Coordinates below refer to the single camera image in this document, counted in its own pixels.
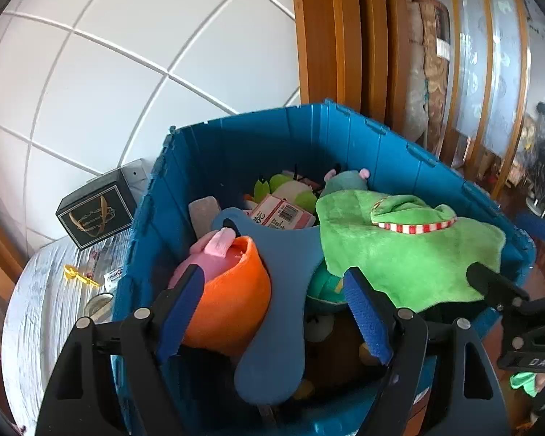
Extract orange plush toy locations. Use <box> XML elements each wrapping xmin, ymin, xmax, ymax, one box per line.
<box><xmin>182</xmin><ymin>235</ymin><xmax>272</xmax><ymax>358</ymax></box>

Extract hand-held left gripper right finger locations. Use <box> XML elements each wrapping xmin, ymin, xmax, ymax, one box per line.
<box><xmin>344</xmin><ymin>267</ymin><xmax>512</xmax><ymax>436</ymax></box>

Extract black gift box gold ribbon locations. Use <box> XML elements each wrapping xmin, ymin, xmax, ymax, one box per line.
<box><xmin>56</xmin><ymin>169</ymin><xmax>137</xmax><ymax>250</ymax></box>

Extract pink flowered packet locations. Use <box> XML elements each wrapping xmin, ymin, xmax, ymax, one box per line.
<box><xmin>247</xmin><ymin>194</ymin><xmax>318</xmax><ymax>229</ymax></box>

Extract blue plastic container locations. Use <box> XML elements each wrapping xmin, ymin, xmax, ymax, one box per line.
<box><xmin>111</xmin><ymin>99</ymin><xmax>537</xmax><ymax>436</ymax></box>

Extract yellow plastic toy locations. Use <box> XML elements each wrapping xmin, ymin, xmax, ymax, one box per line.
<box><xmin>62</xmin><ymin>263</ymin><xmax>103</xmax><ymax>288</ymax></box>

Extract grey pink block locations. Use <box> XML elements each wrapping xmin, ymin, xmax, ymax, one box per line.
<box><xmin>188</xmin><ymin>196</ymin><xmax>222</xmax><ymax>239</ymax></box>

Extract light green plush toy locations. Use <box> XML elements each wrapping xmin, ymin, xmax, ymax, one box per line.
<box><xmin>253</xmin><ymin>171</ymin><xmax>319</xmax><ymax>212</ymax></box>

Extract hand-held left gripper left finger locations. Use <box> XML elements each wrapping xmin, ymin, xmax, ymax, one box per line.
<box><xmin>35</xmin><ymin>263</ymin><xmax>205</xmax><ymax>436</ymax></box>

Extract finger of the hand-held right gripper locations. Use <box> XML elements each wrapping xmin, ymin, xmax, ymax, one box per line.
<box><xmin>465</xmin><ymin>262</ymin><xmax>530</xmax><ymax>312</ymax></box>

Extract rolled patterned carpet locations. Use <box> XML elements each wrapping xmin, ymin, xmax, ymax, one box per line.
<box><xmin>406</xmin><ymin>0</ymin><xmax>452</xmax><ymax>147</ymax></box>

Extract brown plush toy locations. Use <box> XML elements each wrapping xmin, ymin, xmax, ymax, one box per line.
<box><xmin>305</xmin><ymin>312</ymin><xmax>384</xmax><ymax>391</ymax></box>

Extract frosted glass sliding doors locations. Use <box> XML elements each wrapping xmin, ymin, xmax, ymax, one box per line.
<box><xmin>429</xmin><ymin>0</ymin><xmax>533</xmax><ymax>182</ymax></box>

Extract green round plush toy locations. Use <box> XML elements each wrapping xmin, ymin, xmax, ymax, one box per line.
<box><xmin>305</xmin><ymin>261</ymin><xmax>351</xmax><ymax>315</ymax></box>

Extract pink plush toy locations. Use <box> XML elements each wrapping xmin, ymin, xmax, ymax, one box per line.
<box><xmin>168</xmin><ymin>228</ymin><xmax>247</xmax><ymax>290</ymax></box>

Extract green plush cloth striped trim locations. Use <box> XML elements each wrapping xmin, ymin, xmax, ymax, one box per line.
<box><xmin>315</xmin><ymin>190</ymin><xmax>507</xmax><ymax>314</ymax></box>

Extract round metal tin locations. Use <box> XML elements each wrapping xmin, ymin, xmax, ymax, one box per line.
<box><xmin>84</xmin><ymin>294</ymin><xmax>115</xmax><ymax>324</ymax></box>

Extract blue plush piece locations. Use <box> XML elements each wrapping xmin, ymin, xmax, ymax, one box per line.
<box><xmin>211</xmin><ymin>207</ymin><xmax>324</xmax><ymax>407</ymax></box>

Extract small green cloth piece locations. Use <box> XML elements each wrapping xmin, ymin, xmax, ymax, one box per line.
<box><xmin>510</xmin><ymin>371</ymin><xmax>539</xmax><ymax>397</ymax></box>

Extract teal plush toy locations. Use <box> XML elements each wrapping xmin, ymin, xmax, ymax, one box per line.
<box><xmin>320</xmin><ymin>168</ymin><xmax>371</xmax><ymax>199</ymax></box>

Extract wooden door frame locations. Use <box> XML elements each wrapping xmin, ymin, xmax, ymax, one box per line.
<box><xmin>291</xmin><ymin>0</ymin><xmax>412</xmax><ymax>130</ymax></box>

